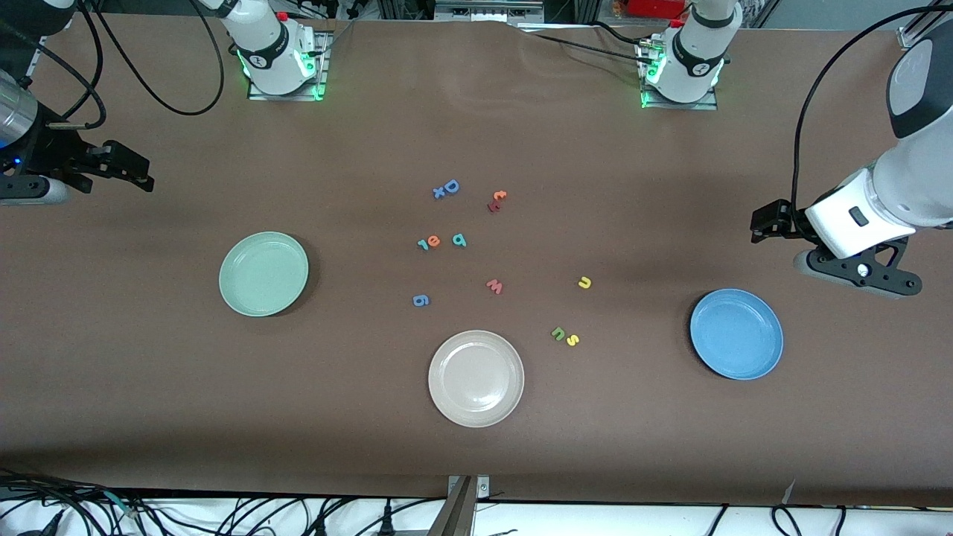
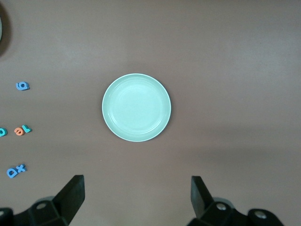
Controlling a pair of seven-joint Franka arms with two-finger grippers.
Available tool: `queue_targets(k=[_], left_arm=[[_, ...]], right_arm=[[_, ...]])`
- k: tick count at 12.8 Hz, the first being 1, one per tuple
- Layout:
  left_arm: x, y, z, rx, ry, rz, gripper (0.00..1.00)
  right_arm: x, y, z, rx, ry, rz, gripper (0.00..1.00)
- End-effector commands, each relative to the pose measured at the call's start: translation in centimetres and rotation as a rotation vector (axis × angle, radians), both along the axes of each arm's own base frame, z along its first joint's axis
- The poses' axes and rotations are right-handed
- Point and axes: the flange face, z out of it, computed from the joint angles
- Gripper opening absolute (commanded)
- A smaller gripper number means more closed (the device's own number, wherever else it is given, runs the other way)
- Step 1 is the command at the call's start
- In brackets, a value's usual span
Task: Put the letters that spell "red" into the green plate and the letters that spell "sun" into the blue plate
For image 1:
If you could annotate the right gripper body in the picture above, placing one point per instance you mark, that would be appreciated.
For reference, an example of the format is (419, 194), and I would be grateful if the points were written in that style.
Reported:
(46, 151)

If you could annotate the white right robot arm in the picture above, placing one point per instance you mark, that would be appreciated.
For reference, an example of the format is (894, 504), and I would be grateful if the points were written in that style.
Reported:
(272, 56)

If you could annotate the blue plate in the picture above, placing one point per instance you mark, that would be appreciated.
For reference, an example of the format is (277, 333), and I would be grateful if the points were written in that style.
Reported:
(736, 334)

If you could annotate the light green plate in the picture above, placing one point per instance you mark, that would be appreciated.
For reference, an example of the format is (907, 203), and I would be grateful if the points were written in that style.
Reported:
(263, 274)

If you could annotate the aluminium corner profile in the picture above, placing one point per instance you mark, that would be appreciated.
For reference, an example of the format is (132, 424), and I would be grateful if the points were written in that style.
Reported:
(912, 36)

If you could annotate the brown table cover sheet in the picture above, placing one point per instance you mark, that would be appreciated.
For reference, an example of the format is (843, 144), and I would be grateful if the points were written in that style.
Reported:
(149, 409)

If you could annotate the red box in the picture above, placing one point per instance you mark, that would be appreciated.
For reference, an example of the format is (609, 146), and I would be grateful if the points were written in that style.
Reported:
(655, 7)

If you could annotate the blue letter D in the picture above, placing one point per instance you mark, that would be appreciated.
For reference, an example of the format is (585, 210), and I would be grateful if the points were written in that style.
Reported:
(451, 186)

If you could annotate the beige plate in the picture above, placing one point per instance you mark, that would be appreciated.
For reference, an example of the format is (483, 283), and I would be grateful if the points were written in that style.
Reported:
(476, 379)

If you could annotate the grey metal device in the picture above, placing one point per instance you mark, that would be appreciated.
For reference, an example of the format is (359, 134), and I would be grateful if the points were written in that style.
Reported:
(488, 11)

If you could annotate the black power plug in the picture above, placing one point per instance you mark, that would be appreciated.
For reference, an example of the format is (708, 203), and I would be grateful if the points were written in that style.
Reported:
(387, 525)

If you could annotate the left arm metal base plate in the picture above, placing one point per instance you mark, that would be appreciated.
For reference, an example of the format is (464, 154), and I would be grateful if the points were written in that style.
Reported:
(707, 105)

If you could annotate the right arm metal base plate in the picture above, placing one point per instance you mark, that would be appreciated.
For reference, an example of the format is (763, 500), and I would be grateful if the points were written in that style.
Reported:
(323, 63)

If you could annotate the aluminium table edge bracket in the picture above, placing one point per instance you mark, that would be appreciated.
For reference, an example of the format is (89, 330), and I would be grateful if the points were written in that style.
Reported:
(465, 514)

